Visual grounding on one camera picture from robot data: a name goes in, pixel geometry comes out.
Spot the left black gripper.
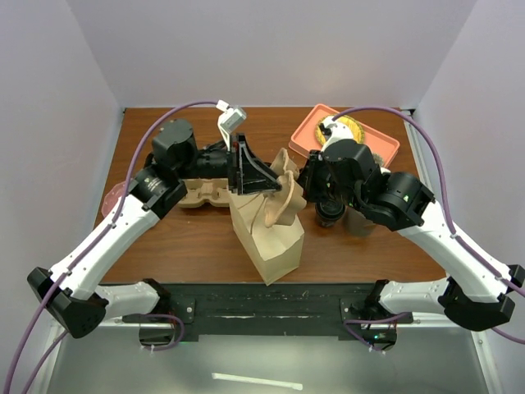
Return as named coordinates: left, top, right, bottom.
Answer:
left=177, top=132, right=281, bottom=195

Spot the brown paper bag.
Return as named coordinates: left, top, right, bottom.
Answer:
left=228, top=193, right=304, bottom=286

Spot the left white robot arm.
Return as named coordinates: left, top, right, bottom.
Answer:
left=28, top=119, right=282, bottom=339

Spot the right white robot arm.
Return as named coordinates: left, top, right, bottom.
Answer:
left=299, top=139, right=524, bottom=332

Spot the grey cup of stirrers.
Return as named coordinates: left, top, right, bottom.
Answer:
left=344, top=208, right=377, bottom=237

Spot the yellow woven coaster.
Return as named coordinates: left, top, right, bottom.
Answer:
left=314, top=116, right=365, bottom=145

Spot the pink speckled plate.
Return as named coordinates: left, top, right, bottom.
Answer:
left=100, top=181, right=126, bottom=218

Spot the white strip on floor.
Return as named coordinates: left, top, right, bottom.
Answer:
left=212, top=373, right=304, bottom=391

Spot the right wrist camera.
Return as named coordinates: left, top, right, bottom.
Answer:
left=319, top=117, right=354, bottom=152

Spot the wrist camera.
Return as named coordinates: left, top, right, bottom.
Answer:
left=216, top=99, right=247, bottom=148
left=319, top=117, right=354, bottom=152

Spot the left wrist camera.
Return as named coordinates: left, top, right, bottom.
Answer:
left=216, top=99, right=247, bottom=148

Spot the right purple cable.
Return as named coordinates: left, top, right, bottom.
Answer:
left=331, top=106, right=525, bottom=354

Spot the purple cable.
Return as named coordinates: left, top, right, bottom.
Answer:
left=0, top=99, right=221, bottom=394
left=331, top=106, right=525, bottom=354

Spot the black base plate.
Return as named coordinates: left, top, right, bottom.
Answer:
left=102, top=282, right=460, bottom=344

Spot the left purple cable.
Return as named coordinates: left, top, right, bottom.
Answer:
left=0, top=99, right=221, bottom=394

